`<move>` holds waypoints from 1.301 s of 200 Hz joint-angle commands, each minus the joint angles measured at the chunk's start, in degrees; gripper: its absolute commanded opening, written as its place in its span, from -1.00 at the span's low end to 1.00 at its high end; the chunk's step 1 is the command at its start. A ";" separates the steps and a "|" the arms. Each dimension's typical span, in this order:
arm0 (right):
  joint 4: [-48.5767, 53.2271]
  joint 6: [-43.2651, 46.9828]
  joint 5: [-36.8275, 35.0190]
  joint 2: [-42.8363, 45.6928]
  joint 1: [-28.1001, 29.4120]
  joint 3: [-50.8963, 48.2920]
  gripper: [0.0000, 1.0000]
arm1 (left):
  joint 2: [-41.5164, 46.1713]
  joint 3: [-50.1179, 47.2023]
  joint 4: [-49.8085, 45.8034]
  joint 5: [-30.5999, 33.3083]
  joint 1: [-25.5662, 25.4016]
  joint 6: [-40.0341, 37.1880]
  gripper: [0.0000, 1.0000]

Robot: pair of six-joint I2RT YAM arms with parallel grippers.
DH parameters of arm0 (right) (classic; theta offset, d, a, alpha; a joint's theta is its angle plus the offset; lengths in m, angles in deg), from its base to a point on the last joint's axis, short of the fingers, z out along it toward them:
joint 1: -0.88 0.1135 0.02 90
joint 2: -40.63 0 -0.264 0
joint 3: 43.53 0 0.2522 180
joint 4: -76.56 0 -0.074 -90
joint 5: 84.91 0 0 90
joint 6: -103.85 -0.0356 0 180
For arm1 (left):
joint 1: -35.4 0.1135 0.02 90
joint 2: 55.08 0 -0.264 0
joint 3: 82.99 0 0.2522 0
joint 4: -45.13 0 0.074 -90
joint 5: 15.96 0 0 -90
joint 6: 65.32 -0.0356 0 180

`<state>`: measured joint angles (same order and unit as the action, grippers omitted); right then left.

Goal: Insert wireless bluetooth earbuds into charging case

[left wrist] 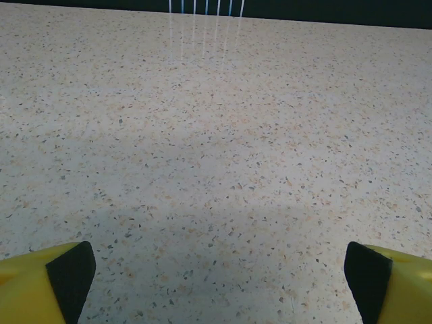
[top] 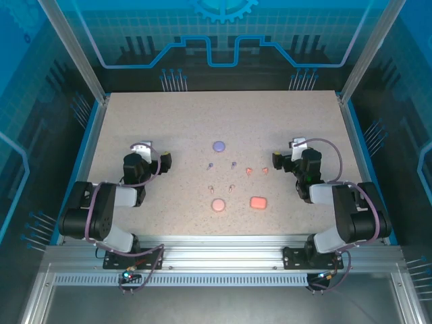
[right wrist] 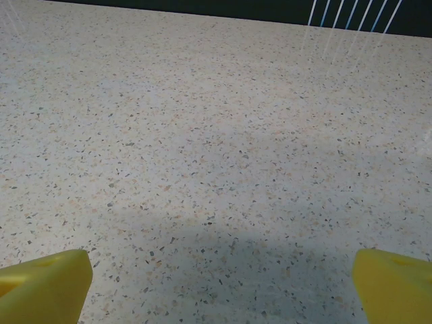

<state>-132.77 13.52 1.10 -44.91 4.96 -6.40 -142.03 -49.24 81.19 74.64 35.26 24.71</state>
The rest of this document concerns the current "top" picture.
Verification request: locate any blue table side strip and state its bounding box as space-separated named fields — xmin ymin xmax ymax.
xmin=49 ymin=99 xmax=106 ymax=246
xmin=343 ymin=99 xmax=400 ymax=246

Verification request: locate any small connector board with lights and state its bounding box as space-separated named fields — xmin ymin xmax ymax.
xmin=121 ymin=268 xmax=141 ymax=284
xmin=315 ymin=269 xmax=335 ymax=283

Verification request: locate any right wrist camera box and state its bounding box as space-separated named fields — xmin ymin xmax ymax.
xmin=288 ymin=136 xmax=308 ymax=161

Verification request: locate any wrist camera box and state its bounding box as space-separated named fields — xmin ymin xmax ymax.
xmin=130 ymin=140 xmax=153 ymax=164
xmin=288 ymin=136 xmax=308 ymax=161

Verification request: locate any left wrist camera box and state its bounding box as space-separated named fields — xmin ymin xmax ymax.
xmin=130 ymin=140 xmax=153 ymax=164

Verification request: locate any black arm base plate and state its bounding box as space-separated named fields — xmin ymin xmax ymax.
xmin=103 ymin=248 xmax=165 ymax=271
xmin=282 ymin=246 xmax=345 ymax=271

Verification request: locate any aluminium mounting rail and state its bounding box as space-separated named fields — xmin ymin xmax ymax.
xmin=43 ymin=234 xmax=404 ymax=275

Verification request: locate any slotted grey cable duct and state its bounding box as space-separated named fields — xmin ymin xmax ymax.
xmin=53 ymin=273 xmax=311 ymax=288

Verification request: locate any aluminium frame post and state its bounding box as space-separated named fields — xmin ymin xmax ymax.
xmin=338 ymin=0 xmax=406 ymax=106
xmin=36 ymin=0 xmax=111 ymax=105

